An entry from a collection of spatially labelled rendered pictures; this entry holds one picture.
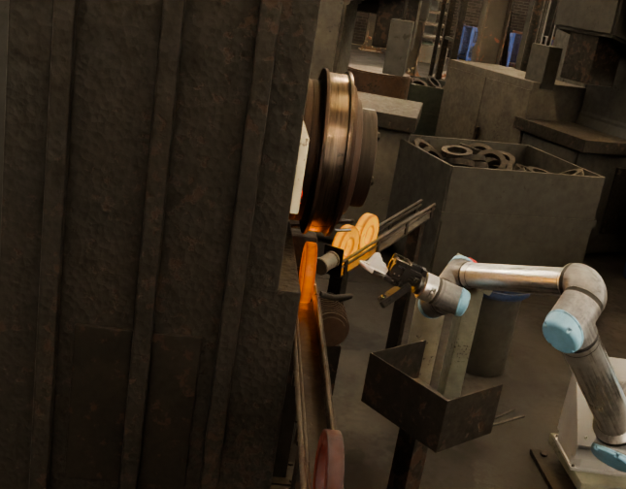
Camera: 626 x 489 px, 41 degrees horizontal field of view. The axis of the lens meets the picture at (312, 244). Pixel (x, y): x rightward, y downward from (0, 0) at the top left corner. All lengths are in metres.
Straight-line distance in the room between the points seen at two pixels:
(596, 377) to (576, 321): 0.24
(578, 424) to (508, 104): 3.72
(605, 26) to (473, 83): 1.37
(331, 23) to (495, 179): 1.33
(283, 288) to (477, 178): 2.71
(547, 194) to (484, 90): 1.94
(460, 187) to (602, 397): 2.17
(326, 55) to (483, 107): 1.94
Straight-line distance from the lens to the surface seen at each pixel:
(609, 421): 2.71
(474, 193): 4.59
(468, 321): 3.33
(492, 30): 11.26
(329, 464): 1.62
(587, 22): 5.91
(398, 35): 4.76
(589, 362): 2.47
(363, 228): 2.97
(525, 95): 6.24
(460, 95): 6.87
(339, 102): 2.20
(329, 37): 5.02
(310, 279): 2.38
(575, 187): 4.94
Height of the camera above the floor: 1.59
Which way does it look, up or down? 18 degrees down
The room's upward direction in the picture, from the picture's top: 9 degrees clockwise
